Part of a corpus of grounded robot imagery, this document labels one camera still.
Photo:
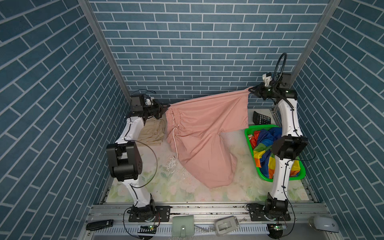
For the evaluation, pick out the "black calculator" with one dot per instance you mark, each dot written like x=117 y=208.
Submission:
x=259 y=119

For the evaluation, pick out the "pink shorts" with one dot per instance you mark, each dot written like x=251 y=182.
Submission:
x=194 y=129

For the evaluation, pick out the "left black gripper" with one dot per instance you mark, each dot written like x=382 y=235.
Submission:
x=158 y=109

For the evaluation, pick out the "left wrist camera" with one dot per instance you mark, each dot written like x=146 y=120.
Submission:
x=141 y=101

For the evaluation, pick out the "colourful patterned shorts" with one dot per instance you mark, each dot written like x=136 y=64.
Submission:
x=264 y=147

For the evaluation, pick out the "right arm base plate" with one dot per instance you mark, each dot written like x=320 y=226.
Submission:
x=259 y=213

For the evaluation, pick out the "right circuit board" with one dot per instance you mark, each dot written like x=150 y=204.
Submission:
x=275 y=231

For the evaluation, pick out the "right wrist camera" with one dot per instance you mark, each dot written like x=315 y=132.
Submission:
x=280 y=81

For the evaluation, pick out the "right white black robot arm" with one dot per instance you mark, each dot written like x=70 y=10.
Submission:
x=286 y=150

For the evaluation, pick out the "circuit board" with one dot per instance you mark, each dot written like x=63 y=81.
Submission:
x=275 y=231
x=146 y=232

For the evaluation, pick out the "left circuit board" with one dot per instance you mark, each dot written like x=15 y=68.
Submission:
x=146 y=232

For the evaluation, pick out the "grey stapler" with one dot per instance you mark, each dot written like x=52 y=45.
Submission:
x=226 y=225

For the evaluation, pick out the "black remote control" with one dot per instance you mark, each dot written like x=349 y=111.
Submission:
x=98 y=225

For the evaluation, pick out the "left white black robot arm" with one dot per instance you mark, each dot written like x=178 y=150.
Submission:
x=126 y=165

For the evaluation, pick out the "beige drawstring shorts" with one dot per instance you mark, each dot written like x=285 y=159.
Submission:
x=153 y=132

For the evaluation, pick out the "light green wallet pouch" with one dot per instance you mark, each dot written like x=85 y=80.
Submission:
x=183 y=226

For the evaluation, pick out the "white computer mouse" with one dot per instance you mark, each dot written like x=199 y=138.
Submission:
x=324 y=224

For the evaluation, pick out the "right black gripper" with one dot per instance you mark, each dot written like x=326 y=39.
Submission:
x=260 y=89

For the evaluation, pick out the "green plastic basket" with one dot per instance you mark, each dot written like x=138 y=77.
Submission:
x=255 y=162

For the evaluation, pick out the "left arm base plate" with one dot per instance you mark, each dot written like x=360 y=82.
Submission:
x=150 y=214

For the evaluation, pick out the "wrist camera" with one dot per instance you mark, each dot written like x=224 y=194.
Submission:
x=141 y=101
x=280 y=81

